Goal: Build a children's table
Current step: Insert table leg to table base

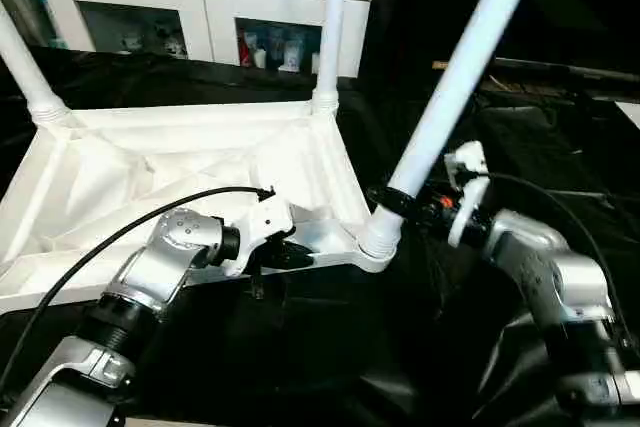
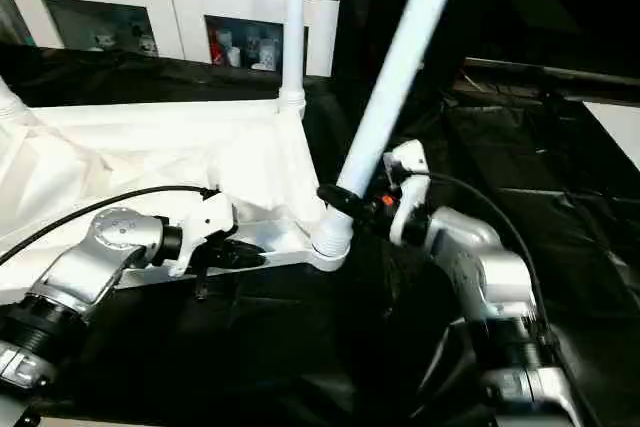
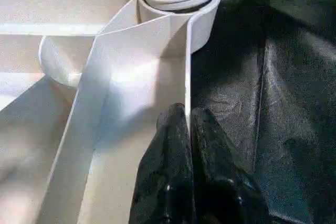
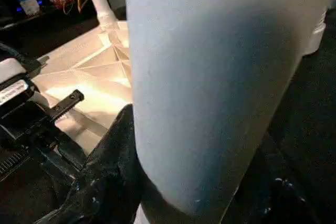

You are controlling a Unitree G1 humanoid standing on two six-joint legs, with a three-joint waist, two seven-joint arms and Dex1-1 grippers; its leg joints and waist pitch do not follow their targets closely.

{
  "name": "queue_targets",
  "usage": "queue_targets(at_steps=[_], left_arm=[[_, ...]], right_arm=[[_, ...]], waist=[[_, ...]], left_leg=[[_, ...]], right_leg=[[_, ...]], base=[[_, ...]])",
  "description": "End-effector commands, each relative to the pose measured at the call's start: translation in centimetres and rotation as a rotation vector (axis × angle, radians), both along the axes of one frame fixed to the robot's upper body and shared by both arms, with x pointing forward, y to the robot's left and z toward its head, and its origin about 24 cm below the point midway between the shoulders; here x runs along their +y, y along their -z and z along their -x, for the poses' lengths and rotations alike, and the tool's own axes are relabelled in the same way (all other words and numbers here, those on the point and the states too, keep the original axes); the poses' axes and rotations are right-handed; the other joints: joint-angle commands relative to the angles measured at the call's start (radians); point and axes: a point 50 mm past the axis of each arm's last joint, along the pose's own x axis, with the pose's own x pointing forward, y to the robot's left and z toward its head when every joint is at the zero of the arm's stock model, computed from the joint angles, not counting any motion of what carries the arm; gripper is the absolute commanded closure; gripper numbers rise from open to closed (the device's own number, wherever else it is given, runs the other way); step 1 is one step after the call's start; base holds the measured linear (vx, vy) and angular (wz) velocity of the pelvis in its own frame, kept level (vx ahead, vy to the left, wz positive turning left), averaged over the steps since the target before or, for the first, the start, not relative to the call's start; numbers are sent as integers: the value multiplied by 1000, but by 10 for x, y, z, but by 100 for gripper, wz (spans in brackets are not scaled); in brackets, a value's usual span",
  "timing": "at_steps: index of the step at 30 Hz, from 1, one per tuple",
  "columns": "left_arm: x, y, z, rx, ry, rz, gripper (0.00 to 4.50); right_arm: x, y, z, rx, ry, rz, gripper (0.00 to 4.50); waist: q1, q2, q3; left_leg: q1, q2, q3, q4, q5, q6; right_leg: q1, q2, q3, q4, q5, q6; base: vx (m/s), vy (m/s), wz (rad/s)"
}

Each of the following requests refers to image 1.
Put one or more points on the dark horizontal rail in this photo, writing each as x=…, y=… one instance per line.
x=560, y=69

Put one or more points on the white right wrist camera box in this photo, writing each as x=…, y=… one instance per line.
x=468, y=187

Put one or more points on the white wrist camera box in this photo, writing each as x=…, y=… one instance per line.
x=468, y=187
x=262, y=222

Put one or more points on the white plastic table leg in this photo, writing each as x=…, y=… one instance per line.
x=330, y=27
x=30, y=67
x=460, y=67

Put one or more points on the black plastic mat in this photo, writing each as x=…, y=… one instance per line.
x=350, y=367

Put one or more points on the white plastic table top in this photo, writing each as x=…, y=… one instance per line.
x=150, y=157

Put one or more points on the white flat panel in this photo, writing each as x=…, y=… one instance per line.
x=630, y=114

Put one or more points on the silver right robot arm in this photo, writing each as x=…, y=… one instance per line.
x=555, y=277

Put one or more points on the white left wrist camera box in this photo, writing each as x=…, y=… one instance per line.
x=262, y=222

